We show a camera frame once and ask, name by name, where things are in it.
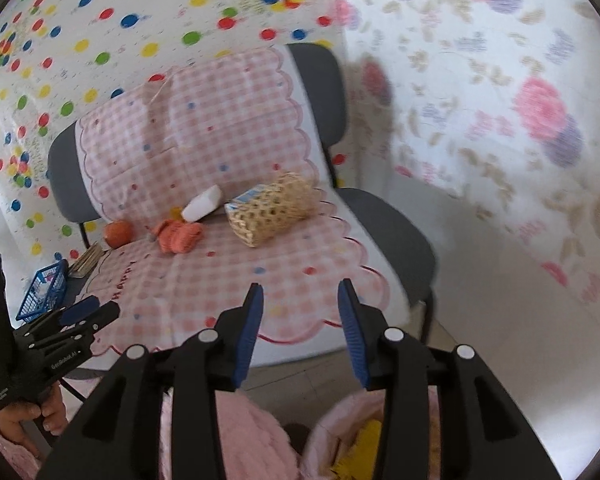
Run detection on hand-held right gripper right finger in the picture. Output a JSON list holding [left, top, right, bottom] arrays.
[[337, 279, 563, 480]]

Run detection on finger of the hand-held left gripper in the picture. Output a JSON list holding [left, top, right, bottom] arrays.
[[30, 295, 101, 335], [79, 301, 121, 332]]

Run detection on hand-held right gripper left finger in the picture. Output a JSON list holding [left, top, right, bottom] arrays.
[[35, 282, 265, 480]]

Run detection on pink round bin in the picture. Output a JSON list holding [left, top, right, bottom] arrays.
[[300, 390, 446, 480]]

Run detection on person's left hand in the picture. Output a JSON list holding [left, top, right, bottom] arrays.
[[0, 385, 68, 453]]

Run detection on blue plastic basket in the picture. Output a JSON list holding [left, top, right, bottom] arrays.
[[16, 259, 68, 325]]

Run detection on small orange book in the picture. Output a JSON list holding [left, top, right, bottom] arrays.
[[67, 241, 106, 277]]

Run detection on red apple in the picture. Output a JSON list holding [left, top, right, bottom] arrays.
[[104, 220, 133, 249]]

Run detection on pink fluffy trousers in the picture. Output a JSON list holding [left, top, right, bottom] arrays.
[[157, 387, 301, 480]]

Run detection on orange knitted toy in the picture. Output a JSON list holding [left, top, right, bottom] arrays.
[[151, 217, 204, 256]]

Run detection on woven bamboo basket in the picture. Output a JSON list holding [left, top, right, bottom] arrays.
[[224, 172, 322, 248]]

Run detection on blue white drink carton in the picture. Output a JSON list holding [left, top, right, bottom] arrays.
[[224, 186, 281, 216]]

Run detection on white bottle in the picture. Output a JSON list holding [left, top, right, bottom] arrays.
[[182, 185, 223, 222]]

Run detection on pink checked cloth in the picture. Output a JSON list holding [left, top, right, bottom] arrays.
[[75, 46, 391, 353]]

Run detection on grey office chair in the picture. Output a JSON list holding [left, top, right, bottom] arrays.
[[47, 42, 438, 386]]

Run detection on floral print sheet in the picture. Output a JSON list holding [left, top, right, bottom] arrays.
[[330, 0, 600, 336]]

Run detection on balloon print sheet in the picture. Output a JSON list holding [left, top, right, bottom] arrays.
[[0, 0, 351, 281]]

